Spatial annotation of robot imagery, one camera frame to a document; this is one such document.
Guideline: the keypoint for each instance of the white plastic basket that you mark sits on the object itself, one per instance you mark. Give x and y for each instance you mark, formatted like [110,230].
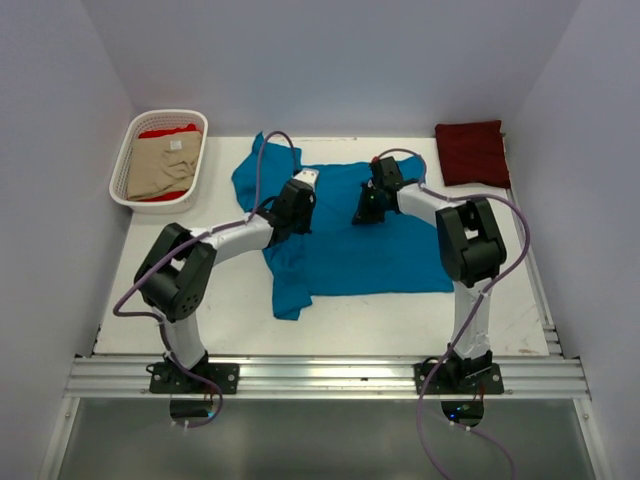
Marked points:
[154,120]

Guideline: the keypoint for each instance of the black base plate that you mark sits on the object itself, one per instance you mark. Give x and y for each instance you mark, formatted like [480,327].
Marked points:
[166,378]
[466,377]

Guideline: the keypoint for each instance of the blue t shirt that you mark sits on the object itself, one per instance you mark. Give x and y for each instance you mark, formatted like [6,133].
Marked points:
[339,258]

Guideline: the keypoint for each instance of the aluminium mounting rail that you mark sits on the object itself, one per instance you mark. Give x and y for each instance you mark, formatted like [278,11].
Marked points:
[334,377]

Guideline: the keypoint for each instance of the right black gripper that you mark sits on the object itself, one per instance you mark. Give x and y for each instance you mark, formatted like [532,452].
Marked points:
[364,215]

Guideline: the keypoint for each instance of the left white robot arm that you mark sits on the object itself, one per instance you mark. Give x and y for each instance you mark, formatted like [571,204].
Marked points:
[174,276]

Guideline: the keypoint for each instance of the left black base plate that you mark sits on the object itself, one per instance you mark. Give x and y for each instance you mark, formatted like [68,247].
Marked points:
[166,378]

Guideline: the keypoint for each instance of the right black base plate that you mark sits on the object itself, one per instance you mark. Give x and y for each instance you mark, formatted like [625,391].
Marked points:
[466,377]

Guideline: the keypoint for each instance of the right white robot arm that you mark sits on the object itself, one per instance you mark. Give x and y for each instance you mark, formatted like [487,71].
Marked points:
[471,250]

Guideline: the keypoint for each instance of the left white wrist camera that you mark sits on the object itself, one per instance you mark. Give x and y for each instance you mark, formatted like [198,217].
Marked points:
[308,176]

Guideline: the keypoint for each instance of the beige shirt in basket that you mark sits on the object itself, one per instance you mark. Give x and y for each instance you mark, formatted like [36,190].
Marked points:
[162,167]

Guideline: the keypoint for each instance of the folded dark red shirt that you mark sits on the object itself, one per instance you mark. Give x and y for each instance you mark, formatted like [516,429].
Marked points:
[472,153]

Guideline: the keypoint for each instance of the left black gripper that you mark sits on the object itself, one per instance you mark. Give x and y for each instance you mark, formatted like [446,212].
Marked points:
[304,227]

